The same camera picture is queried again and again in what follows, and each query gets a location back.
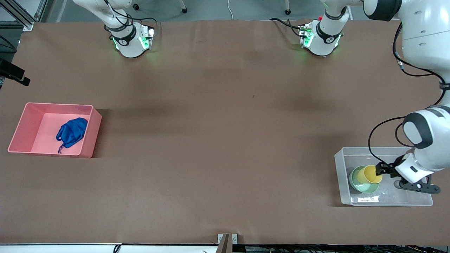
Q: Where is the yellow cup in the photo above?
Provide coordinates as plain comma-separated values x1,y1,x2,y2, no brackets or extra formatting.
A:
358,165,383,185

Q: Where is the green bowl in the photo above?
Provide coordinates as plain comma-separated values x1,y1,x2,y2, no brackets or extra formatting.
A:
349,165,380,195

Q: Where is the blue cloth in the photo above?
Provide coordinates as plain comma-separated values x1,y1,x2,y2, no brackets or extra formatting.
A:
56,117,89,154

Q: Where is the clear plastic bin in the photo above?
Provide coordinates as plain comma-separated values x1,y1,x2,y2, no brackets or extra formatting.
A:
334,146,434,207

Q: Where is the pink plastic bin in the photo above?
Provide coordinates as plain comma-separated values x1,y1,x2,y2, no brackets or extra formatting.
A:
7,102,103,159

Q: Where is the black left arm wrist cable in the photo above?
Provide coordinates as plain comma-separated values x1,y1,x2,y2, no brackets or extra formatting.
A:
368,116,416,166

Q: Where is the black left arm upper cable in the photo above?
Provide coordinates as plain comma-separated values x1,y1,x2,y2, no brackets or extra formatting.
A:
393,22,450,90

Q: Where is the black left arm base cable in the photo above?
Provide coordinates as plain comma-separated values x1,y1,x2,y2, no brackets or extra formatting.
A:
270,17,306,38

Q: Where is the black arm base cable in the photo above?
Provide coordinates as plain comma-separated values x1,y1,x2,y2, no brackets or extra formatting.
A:
94,0,159,35
270,17,306,38

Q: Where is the metal table edge bracket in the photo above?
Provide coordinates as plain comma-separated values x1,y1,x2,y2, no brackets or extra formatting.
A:
217,233,238,253

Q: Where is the black right arm base cable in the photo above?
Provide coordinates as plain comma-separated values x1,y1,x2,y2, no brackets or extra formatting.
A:
94,0,159,35

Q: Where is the aluminium frame profile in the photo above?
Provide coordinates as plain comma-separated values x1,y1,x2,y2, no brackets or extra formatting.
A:
0,0,49,32

